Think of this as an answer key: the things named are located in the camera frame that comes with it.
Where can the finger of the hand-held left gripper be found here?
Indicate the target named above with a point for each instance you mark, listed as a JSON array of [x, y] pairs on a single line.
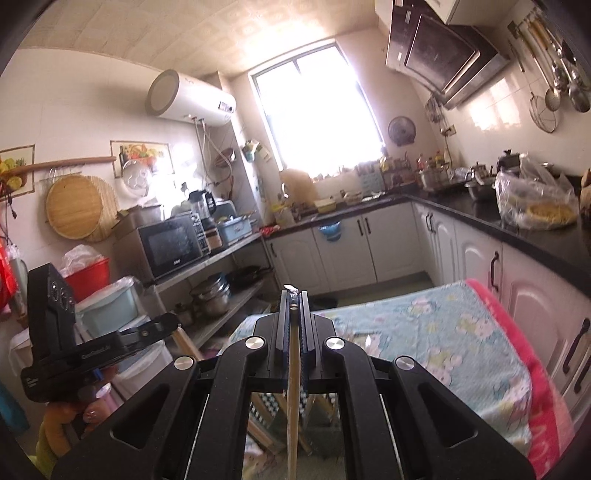
[[147, 334]]

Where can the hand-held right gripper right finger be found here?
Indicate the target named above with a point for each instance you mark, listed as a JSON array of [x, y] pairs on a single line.
[[308, 350]]

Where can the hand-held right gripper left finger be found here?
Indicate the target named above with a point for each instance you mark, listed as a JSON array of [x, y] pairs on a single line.
[[279, 350]]

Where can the person's left forearm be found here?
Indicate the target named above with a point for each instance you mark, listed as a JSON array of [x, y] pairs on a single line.
[[46, 461]]

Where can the person's left hand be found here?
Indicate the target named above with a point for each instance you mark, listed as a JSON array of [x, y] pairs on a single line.
[[64, 427]]

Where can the pastel green storage bin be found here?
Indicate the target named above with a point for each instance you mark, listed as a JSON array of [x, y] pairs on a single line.
[[111, 309]]

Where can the metal shelf rack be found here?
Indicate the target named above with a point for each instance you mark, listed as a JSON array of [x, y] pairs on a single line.
[[244, 302]]

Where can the red plastic basin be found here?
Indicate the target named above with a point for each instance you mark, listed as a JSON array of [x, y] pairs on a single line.
[[90, 281]]

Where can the red plastic bag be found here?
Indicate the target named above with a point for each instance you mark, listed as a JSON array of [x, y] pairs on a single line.
[[7, 272]]

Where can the stacked steel pots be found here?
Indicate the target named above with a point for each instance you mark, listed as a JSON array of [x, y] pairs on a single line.
[[212, 297]]

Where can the white plastic bag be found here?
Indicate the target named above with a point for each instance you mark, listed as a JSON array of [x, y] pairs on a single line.
[[81, 256]]

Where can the black frying pan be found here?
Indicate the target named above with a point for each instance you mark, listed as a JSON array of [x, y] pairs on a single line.
[[244, 276]]

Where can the microwave oven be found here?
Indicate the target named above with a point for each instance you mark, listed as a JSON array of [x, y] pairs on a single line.
[[173, 247]]

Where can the printed cartoon blanket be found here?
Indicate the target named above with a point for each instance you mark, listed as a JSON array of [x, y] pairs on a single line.
[[415, 332]]

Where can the cardboard box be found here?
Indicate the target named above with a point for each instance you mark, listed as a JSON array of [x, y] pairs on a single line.
[[138, 217]]

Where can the blue plastic bag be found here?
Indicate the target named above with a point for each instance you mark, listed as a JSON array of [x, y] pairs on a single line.
[[331, 232]]

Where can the round bamboo sieve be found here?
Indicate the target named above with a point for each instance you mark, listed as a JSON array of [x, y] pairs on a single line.
[[110, 217]]

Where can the round wooden cutting boards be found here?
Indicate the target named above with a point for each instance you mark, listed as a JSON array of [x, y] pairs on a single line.
[[74, 207]]

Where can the light blue bread box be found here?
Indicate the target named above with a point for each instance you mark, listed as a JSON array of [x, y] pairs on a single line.
[[235, 230]]

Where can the blender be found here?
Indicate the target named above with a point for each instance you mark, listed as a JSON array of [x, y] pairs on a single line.
[[205, 217]]

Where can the white base cabinets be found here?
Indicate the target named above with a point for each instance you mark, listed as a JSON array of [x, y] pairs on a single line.
[[397, 244]]

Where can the yellow tray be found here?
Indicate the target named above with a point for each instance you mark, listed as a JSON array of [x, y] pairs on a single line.
[[325, 205]]

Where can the white round fan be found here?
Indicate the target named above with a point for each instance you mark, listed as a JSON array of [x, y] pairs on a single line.
[[137, 177]]

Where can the wooden cutting board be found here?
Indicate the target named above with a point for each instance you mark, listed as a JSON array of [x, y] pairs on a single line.
[[298, 184]]

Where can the wooden rolling pin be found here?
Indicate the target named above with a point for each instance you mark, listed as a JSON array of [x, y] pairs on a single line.
[[64, 164]]

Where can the teal knife block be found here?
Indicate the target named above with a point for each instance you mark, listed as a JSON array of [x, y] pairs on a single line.
[[369, 177]]

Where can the steel stockpot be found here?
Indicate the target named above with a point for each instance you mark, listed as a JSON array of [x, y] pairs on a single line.
[[434, 179]]

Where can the white water heater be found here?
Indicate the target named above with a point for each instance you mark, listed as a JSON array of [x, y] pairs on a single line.
[[194, 99]]

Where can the window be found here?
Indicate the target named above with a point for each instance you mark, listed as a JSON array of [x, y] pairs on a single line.
[[314, 110]]

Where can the steel kettle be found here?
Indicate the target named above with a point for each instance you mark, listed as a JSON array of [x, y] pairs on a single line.
[[482, 173]]

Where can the clear plastic food bag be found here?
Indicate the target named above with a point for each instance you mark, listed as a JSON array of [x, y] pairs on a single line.
[[535, 203]]

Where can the black kettle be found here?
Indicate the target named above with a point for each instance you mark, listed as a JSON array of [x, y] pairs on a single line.
[[509, 161]]

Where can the black range hood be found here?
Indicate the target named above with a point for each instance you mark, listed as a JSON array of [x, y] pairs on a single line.
[[443, 50]]

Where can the row of hanging kitchen ladles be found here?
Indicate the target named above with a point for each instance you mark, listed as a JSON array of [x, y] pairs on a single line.
[[563, 64]]

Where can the fruit picture wall tile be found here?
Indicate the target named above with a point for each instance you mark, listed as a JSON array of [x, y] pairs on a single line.
[[147, 157], [16, 170]]

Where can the small black wall fan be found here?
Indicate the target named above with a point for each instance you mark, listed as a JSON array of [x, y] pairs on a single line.
[[401, 130]]

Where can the wall socket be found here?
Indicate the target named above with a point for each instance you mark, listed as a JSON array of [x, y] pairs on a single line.
[[449, 130]]

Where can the white wall cabinet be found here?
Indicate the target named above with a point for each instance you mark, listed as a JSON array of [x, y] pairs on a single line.
[[471, 9]]

